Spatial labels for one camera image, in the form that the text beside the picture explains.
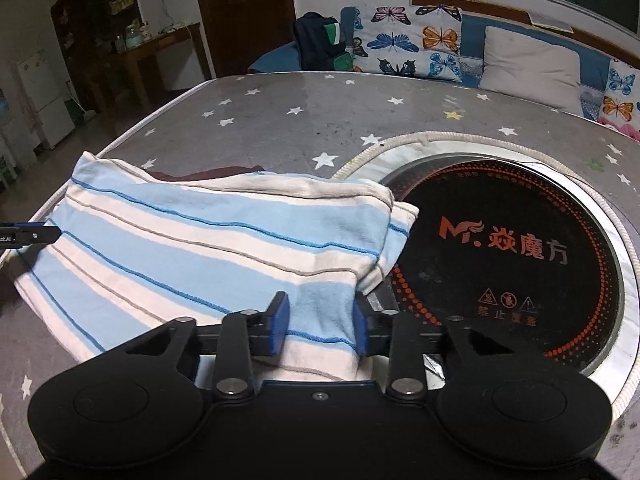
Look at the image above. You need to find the blue white striped garment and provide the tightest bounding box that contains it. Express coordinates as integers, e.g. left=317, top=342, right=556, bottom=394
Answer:
left=6, top=153, right=419, bottom=380

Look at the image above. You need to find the white refrigerator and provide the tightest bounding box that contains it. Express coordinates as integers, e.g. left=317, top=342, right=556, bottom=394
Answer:
left=16, top=53, right=75, bottom=150

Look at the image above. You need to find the black round induction cooktop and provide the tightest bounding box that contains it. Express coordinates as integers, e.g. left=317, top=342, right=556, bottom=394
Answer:
left=384, top=156, right=622, bottom=370

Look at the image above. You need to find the dark maroon cloth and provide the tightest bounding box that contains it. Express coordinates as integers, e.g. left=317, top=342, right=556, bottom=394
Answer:
left=148, top=166, right=264, bottom=182

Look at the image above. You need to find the grey star pattern tablecloth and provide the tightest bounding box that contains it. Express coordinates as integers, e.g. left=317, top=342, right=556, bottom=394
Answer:
left=0, top=70, right=640, bottom=480

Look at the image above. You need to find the brown wooden desk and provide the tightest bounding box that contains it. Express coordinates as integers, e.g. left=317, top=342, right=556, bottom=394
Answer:
left=116, top=23, right=213, bottom=108

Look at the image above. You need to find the teal kettle on desk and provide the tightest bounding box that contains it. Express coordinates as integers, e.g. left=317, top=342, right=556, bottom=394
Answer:
left=125, top=22, right=144, bottom=50

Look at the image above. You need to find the dark wooden shelf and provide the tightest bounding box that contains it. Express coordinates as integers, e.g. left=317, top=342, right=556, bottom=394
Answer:
left=51, top=0, right=141, bottom=112

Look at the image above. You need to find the dark navy green bag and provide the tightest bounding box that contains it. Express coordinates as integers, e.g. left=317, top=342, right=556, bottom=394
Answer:
left=293, top=12, right=352, bottom=72

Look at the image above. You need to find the butterfly print pillow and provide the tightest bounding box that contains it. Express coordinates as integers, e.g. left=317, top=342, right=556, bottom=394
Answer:
left=341, top=4, right=462, bottom=84

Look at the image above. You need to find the plain beige pillow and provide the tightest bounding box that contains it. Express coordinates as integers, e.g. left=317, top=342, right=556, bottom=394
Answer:
left=478, top=26, right=582, bottom=116

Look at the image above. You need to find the dark wooden door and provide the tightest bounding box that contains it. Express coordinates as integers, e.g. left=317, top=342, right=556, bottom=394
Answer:
left=198, top=0, right=295, bottom=78

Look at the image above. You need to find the blue bench mattress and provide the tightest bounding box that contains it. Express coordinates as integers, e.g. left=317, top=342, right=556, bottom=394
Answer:
left=251, top=4, right=608, bottom=117

